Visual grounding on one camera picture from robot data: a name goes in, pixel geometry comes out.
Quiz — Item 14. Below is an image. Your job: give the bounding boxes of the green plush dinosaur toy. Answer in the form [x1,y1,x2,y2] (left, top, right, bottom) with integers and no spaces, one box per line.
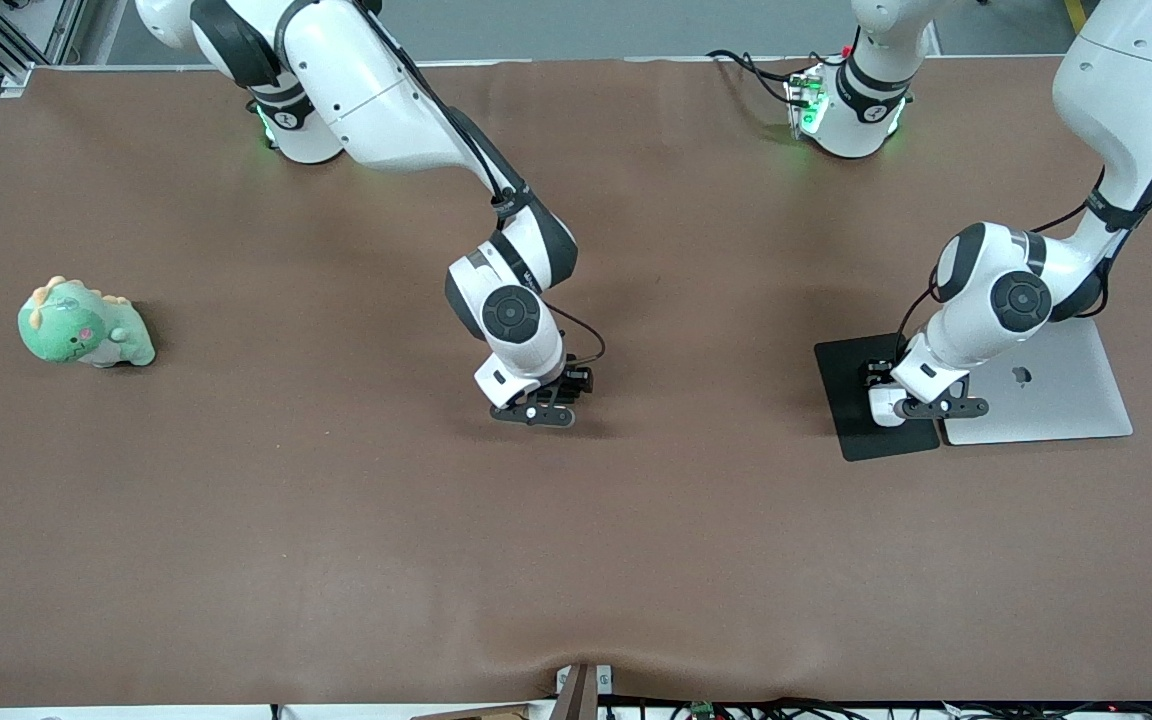
[18,276,157,369]

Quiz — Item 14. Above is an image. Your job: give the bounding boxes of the brown table cover mat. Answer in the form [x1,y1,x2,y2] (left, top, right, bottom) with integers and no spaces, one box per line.
[0,55,1152,707]

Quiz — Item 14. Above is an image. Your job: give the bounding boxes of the black mouse pad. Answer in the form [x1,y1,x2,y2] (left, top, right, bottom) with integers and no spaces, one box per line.
[814,333,942,463]

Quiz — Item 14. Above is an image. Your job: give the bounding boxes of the silver laptop with apple logo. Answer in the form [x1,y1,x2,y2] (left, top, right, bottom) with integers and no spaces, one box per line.
[941,318,1134,447]

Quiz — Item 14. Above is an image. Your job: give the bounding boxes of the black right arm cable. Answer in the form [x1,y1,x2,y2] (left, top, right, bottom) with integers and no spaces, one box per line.
[371,5,606,371]

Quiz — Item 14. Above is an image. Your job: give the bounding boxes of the white computer mouse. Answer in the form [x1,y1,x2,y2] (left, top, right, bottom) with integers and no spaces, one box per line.
[869,385,909,428]

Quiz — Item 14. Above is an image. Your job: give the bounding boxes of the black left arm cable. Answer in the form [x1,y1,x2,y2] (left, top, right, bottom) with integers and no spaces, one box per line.
[896,120,1152,366]

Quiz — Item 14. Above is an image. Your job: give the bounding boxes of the black cable at left base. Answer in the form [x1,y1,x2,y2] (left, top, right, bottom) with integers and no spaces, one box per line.
[706,48,807,106]

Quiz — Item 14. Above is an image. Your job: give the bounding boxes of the metal bracket at table edge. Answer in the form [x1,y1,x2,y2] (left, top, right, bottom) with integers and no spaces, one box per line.
[554,662,615,720]

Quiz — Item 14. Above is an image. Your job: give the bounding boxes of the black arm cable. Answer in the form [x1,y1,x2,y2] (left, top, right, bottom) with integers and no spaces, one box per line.
[371,5,606,371]
[896,120,1152,366]

